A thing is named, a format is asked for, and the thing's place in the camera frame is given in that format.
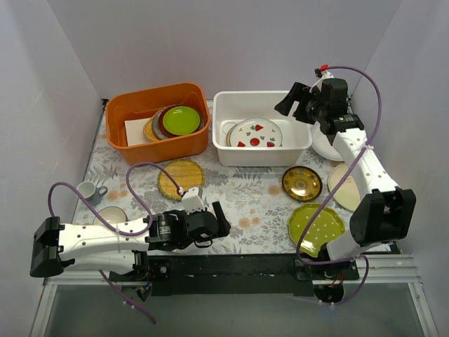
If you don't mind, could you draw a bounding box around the orange plastic bin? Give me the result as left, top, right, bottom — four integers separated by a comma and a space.
105, 82, 211, 165

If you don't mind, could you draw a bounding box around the beige bird pattern plate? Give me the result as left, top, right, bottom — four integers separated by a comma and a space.
226, 124, 236, 147

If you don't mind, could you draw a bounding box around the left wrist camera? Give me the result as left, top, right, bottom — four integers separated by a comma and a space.
181, 186, 206, 214

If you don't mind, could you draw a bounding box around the aluminium frame rail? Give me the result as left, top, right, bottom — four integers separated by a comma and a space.
32, 254, 438, 336

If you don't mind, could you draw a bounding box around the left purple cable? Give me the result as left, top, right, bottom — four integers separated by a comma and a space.
48, 161, 187, 324

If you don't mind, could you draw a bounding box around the woven mat in bin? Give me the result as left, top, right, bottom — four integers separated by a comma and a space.
142, 117, 160, 142

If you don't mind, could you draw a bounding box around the purple cable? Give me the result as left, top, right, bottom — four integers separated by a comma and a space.
296, 65, 382, 305
48, 161, 187, 324

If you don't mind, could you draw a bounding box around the green polka dot plate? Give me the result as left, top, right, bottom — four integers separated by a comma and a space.
288, 203, 346, 258

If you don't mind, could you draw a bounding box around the floral patterned table mat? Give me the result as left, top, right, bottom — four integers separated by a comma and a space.
72, 97, 392, 256

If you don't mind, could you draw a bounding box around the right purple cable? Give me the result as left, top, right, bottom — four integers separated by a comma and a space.
296, 65, 382, 305

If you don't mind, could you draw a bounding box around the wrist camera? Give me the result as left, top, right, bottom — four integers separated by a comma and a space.
314, 64, 334, 86
181, 186, 206, 214

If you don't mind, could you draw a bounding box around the green round plate in bin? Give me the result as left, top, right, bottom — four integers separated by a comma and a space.
162, 106, 201, 136

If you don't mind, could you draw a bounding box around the dark red plate in bin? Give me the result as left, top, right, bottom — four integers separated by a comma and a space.
159, 105, 204, 138

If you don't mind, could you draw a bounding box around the grey plate in bin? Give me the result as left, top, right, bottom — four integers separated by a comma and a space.
152, 109, 168, 140

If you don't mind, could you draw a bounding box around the white deep bowl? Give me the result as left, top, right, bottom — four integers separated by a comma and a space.
311, 122, 343, 161

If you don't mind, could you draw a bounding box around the cream plate with twig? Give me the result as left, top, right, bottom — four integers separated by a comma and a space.
328, 164, 361, 211

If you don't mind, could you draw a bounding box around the yellow brown patterned plate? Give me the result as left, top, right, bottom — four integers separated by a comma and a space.
281, 166, 323, 202

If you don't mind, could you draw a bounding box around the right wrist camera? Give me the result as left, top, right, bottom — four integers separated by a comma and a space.
314, 64, 334, 86

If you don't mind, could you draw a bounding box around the round woven bamboo mat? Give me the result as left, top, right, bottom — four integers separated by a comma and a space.
157, 159, 205, 201

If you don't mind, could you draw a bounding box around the teal white dotted mug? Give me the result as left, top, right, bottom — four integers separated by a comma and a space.
76, 181, 108, 206

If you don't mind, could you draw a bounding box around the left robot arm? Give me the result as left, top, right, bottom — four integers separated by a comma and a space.
29, 201, 231, 281

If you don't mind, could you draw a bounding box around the white watermelon pattern plate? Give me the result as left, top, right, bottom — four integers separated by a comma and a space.
231, 118, 283, 148

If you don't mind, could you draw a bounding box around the white paper in bin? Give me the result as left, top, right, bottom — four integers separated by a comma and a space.
125, 118, 151, 147

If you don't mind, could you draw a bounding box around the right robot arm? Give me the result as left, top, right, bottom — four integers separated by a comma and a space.
274, 78, 416, 279

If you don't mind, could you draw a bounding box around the small white bowl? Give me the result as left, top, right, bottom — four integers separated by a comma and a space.
98, 206, 128, 224

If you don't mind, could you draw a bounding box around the white plastic bin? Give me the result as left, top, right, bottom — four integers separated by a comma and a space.
212, 91, 312, 166

